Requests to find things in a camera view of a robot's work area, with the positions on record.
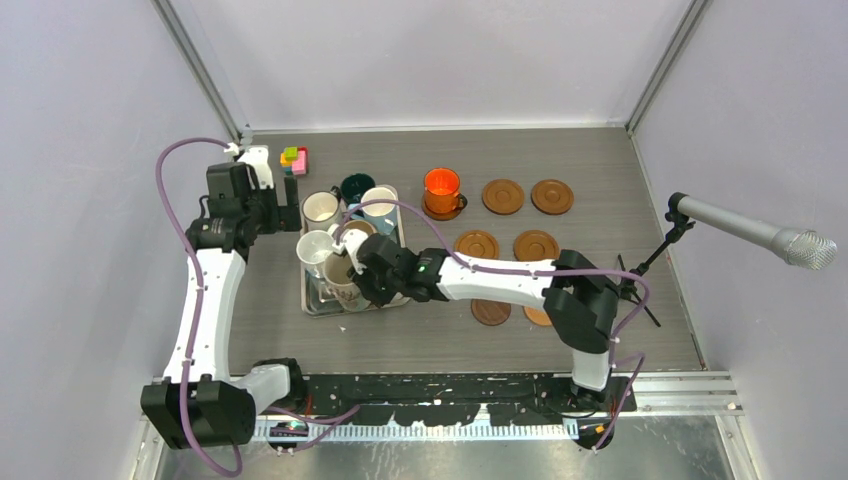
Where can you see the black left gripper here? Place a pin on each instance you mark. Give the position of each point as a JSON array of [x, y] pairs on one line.
[[283, 218]]

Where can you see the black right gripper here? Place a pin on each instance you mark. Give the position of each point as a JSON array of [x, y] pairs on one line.
[[362, 281]]

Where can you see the white mug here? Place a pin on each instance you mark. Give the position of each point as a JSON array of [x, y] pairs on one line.
[[321, 209]]

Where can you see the small white cup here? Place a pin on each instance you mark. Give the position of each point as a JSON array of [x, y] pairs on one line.
[[313, 249]]

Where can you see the beige tall mug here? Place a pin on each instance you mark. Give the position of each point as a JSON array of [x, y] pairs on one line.
[[336, 272]]

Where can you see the light blue mug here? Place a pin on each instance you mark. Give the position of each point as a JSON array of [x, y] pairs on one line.
[[383, 216]]

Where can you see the cream mug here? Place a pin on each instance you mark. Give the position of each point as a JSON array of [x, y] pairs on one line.
[[358, 225]]

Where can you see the ringed wooden coaster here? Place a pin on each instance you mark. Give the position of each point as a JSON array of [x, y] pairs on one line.
[[535, 245], [552, 197], [503, 196], [440, 216], [478, 244]]

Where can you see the orange translucent cup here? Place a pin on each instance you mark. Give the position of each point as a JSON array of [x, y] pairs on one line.
[[442, 190]]

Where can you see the dark walnut coaster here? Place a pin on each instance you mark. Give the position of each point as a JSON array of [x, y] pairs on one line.
[[490, 313]]

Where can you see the light wooden coaster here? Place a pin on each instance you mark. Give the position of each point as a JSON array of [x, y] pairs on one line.
[[537, 317]]

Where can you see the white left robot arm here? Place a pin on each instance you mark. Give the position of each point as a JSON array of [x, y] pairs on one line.
[[198, 401]]

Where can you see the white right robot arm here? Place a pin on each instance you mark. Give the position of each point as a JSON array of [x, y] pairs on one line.
[[580, 300]]

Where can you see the metal tray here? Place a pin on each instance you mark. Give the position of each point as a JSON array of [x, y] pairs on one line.
[[317, 301]]

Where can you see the colourful block puzzle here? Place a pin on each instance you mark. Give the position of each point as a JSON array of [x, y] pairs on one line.
[[295, 160]]

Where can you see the dark green mug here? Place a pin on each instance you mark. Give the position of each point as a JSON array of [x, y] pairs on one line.
[[353, 187]]

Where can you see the grey microphone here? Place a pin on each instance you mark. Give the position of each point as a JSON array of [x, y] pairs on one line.
[[798, 247]]

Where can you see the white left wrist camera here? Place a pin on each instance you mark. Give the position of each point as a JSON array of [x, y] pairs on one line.
[[257, 157]]

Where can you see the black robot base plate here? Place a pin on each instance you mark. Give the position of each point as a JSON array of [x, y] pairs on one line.
[[509, 399]]

